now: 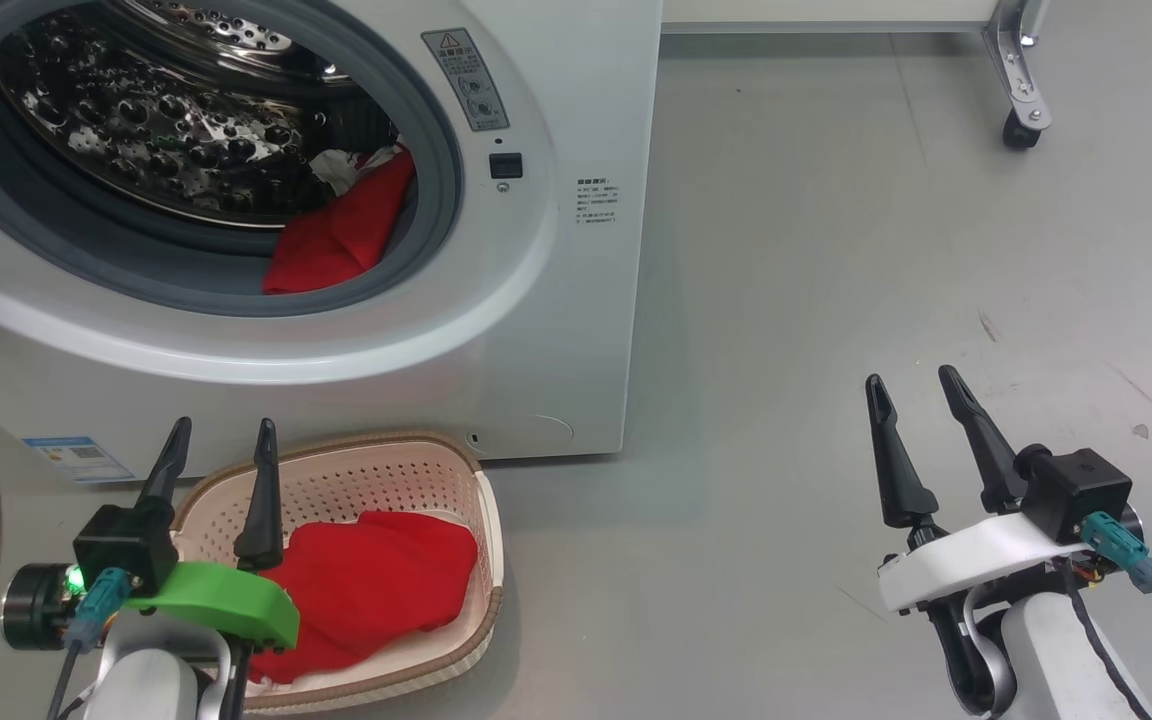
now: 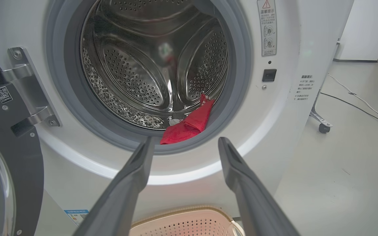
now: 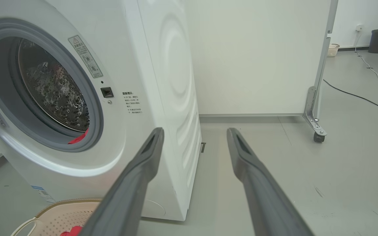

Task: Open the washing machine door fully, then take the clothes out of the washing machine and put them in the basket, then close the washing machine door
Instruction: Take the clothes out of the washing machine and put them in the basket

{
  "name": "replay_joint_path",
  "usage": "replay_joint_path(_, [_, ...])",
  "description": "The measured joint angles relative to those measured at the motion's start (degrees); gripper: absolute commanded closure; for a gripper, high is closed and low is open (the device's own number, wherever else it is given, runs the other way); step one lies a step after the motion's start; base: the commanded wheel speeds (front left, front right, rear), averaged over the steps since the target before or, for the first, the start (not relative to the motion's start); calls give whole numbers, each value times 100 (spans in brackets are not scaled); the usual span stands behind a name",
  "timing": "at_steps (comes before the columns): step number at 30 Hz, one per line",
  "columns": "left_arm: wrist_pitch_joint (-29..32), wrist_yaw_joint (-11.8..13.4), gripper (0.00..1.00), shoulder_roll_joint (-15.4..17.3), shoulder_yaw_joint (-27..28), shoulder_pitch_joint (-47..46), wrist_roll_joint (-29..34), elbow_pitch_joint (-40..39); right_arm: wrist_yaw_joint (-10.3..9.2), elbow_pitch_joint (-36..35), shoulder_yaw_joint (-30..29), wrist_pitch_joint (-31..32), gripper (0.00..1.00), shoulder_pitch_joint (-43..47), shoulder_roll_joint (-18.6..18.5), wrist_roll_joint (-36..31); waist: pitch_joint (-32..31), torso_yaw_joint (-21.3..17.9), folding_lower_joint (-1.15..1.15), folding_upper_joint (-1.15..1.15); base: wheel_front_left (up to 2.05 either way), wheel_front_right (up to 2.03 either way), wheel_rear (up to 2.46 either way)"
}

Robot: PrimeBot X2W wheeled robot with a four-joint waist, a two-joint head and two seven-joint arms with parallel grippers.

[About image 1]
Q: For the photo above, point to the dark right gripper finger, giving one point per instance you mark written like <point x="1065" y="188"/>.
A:
<point x="986" y="450"/>
<point x="901" y="480"/>

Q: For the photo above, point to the black caster wheel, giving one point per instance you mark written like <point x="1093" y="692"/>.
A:
<point x="1021" y="130"/>

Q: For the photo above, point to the grey warning label sticker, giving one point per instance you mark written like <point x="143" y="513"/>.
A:
<point x="466" y="80"/>

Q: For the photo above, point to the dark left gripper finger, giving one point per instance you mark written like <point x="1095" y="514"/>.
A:
<point x="261" y="520"/>
<point x="166" y="470"/>

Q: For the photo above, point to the white cabinet panel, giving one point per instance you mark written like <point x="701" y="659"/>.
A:
<point x="836" y="12"/>

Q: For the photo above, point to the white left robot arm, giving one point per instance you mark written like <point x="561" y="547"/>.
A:
<point x="151" y="680"/>

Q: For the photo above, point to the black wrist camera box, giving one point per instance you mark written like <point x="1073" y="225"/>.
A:
<point x="126" y="545"/>
<point x="1076" y="490"/>

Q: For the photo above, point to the round white filter cover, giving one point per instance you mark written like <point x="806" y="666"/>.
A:
<point x="526" y="435"/>

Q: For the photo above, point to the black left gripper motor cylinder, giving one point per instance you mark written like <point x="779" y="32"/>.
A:
<point x="36" y="605"/>

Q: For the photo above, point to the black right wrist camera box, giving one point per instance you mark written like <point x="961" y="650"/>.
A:
<point x="1076" y="490"/>

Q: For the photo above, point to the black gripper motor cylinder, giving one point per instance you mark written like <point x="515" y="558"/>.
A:
<point x="1133" y="525"/>
<point x="36" y="605"/>

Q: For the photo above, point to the blue energy label sticker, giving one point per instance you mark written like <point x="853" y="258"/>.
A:
<point x="76" y="460"/>

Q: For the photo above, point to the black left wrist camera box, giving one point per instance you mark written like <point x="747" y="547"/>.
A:
<point x="126" y="545"/>

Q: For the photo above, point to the small black text label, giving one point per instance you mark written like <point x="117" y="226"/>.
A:
<point x="596" y="200"/>

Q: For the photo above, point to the red garment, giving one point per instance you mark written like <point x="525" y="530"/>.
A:
<point x="336" y="240"/>
<point x="376" y="580"/>

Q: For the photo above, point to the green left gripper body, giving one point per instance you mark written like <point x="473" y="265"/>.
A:
<point x="226" y="600"/>

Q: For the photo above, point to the white front-load washing machine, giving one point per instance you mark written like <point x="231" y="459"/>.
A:
<point x="536" y="330"/>

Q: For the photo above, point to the metal cart leg bracket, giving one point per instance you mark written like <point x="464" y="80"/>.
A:
<point x="1016" y="60"/>

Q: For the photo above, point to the cream perforated basket brown rim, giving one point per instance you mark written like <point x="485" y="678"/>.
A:
<point x="336" y="480"/>

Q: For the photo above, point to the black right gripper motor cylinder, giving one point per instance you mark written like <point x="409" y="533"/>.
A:
<point x="1133" y="525"/>

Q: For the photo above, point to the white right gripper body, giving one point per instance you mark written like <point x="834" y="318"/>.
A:
<point x="976" y="560"/>

